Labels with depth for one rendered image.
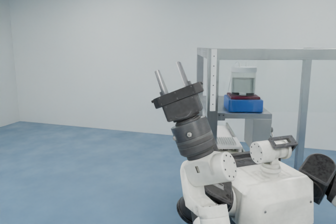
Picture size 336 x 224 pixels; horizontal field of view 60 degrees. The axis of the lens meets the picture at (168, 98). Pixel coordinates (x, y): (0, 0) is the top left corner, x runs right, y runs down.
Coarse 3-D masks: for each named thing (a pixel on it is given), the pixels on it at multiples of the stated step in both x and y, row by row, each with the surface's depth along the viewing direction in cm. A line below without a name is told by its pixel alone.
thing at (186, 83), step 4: (176, 64) 67; (180, 64) 67; (180, 68) 67; (180, 72) 67; (184, 72) 69; (180, 76) 67; (184, 76) 67; (184, 80) 66; (184, 84) 66; (188, 84) 67
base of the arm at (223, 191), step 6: (204, 186) 81; (210, 186) 82; (216, 186) 83; (222, 186) 85; (228, 186) 86; (210, 192) 80; (216, 192) 81; (222, 192) 82; (228, 192) 84; (180, 198) 92; (210, 198) 81; (216, 198) 80; (222, 198) 81; (228, 198) 82; (228, 204) 81; (180, 210) 88; (180, 216) 87; (186, 222) 87
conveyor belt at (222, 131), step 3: (219, 126) 302; (222, 126) 302; (225, 126) 302; (219, 129) 291; (222, 129) 291; (225, 129) 291; (219, 132) 281; (222, 132) 281; (225, 132) 281; (228, 132) 281; (219, 135) 272; (222, 135) 272; (225, 135) 272; (228, 135) 272
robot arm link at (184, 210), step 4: (180, 200) 90; (212, 200) 80; (180, 204) 88; (184, 204) 87; (180, 208) 88; (184, 208) 87; (184, 212) 87; (188, 212) 86; (192, 212) 81; (188, 216) 86; (192, 216) 80; (196, 216) 78; (192, 220) 80
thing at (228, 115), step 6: (204, 96) 224; (204, 102) 200; (204, 108) 181; (204, 114) 177; (228, 114) 168; (234, 114) 168; (240, 114) 168; (246, 114) 168; (252, 114) 168; (258, 114) 167; (264, 114) 167; (270, 114) 167
